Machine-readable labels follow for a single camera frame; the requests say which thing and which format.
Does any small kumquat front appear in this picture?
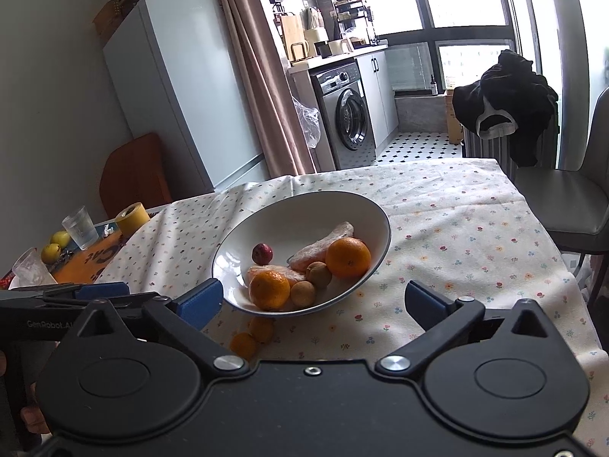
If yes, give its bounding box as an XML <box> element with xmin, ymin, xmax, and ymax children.
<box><xmin>229</xmin><ymin>332</ymin><xmax>259</xmax><ymax>362</ymax></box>

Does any small kumquat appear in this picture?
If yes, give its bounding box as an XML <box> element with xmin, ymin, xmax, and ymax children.
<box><xmin>248</xmin><ymin>317</ymin><xmax>274</xmax><ymax>345</ymax></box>
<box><xmin>229</xmin><ymin>332</ymin><xmax>259</xmax><ymax>362</ymax></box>

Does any large mandarin orange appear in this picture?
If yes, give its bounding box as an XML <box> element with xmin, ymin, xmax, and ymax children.
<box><xmin>325</xmin><ymin>237</ymin><xmax>371</xmax><ymax>280</ymax></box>
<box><xmin>249</xmin><ymin>271</ymin><xmax>291</xmax><ymax>312</ymax></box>

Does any brown longan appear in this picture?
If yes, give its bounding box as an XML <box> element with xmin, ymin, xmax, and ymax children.
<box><xmin>290</xmin><ymin>281</ymin><xmax>316</xmax><ymax>308</ymax></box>
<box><xmin>306</xmin><ymin>261</ymin><xmax>332</xmax><ymax>289</ymax></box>

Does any white kitchen cabinet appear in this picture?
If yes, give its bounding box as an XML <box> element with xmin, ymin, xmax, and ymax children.
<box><xmin>287</xmin><ymin>45</ymin><xmax>399</xmax><ymax>171</ymax></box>

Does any person's left hand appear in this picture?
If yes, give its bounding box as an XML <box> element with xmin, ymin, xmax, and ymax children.
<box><xmin>1</xmin><ymin>352</ymin><xmax>49</xmax><ymax>435</ymax></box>

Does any orange printed mat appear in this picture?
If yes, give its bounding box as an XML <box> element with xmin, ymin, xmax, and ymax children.
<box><xmin>49</xmin><ymin>232</ymin><xmax>125</xmax><ymax>285</ymax></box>

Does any yellow fruit lower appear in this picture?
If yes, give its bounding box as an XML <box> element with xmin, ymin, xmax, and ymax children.
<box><xmin>40</xmin><ymin>243</ymin><xmax>62</xmax><ymax>265</ymax></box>

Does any yellow fruit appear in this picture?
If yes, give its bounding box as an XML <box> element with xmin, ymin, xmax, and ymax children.
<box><xmin>49</xmin><ymin>230</ymin><xmax>71</xmax><ymax>249</ymax></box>
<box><xmin>40</xmin><ymin>243</ymin><xmax>62</xmax><ymax>265</ymax></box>

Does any yellow fruit upper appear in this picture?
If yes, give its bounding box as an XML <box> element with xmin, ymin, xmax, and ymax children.
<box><xmin>49</xmin><ymin>230</ymin><xmax>71</xmax><ymax>249</ymax></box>

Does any clear plastic cup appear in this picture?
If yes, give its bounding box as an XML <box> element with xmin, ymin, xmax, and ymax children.
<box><xmin>9</xmin><ymin>248</ymin><xmax>56</xmax><ymax>289</ymax></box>

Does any clear drinking glass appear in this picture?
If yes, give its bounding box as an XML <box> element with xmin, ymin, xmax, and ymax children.
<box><xmin>62</xmin><ymin>206</ymin><xmax>99</xmax><ymax>251</ymax></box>

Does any small kumquat back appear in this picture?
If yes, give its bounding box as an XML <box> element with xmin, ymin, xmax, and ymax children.
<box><xmin>248</xmin><ymin>317</ymin><xmax>274</xmax><ymax>345</ymax></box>

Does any yellow tape roll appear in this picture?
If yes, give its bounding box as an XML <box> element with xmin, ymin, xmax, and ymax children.
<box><xmin>115</xmin><ymin>202</ymin><xmax>150</xmax><ymax>240</ymax></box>

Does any floral white tablecloth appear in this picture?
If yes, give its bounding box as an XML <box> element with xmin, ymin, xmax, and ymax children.
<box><xmin>100</xmin><ymin>159</ymin><xmax>608</xmax><ymax>456</ymax></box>

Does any small dark red fruit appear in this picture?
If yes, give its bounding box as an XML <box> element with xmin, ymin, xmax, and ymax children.
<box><xmin>252</xmin><ymin>243</ymin><xmax>274</xmax><ymax>266</ymax></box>

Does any brown wooden chair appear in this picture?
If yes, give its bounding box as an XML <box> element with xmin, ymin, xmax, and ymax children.
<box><xmin>99</xmin><ymin>133</ymin><xmax>174</xmax><ymax>219</ymax></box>

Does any white plate dark rim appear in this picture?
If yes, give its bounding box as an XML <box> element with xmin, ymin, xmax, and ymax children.
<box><xmin>212</xmin><ymin>191</ymin><xmax>391</xmax><ymax>318</ymax></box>

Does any pale peeled citrus segment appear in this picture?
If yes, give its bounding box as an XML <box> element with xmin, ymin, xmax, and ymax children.
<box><xmin>287</xmin><ymin>222</ymin><xmax>354</xmax><ymax>272</ymax></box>

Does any grey leather chair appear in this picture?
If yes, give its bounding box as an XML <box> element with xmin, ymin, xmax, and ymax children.
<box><xmin>514</xmin><ymin>86</ymin><xmax>609</xmax><ymax>254</ymax></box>

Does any cardboard box on floor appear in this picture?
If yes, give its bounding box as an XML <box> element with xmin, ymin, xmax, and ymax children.
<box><xmin>445</xmin><ymin>89</ymin><xmax>464</xmax><ymax>144</ymax></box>

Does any pink curtain left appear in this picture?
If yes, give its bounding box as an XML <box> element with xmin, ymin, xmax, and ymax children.
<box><xmin>221</xmin><ymin>0</ymin><xmax>316</xmax><ymax>177</ymax></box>

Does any grey washing machine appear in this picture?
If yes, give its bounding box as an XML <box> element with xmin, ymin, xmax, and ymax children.
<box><xmin>311</xmin><ymin>61</ymin><xmax>376</xmax><ymax>169</ymax></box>

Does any black clothes pile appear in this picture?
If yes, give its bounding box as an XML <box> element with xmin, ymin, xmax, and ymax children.
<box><xmin>452</xmin><ymin>50</ymin><xmax>558</xmax><ymax>167</ymax></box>

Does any small dark bottle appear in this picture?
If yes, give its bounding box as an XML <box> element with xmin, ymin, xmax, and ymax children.
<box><xmin>429</xmin><ymin>74</ymin><xmax>439</xmax><ymax>96</ymax></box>

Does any clear plastic bag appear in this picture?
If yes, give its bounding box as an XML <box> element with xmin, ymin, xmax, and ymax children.
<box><xmin>292</xmin><ymin>97</ymin><xmax>321</xmax><ymax>149</ymax></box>

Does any white refrigerator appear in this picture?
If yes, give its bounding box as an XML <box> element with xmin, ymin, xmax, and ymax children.
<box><xmin>103</xmin><ymin>0</ymin><xmax>269</xmax><ymax>199</ymax></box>

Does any wooden cutting board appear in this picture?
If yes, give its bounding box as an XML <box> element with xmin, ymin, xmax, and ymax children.
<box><xmin>280</xmin><ymin>13</ymin><xmax>309</xmax><ymax>63</ymax></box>

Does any black dish rack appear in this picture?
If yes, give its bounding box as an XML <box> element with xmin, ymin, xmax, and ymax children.
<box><xmin>332</xmin><ymin>0</ymin><xmax>379</xmax><ymax>48</ymax></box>

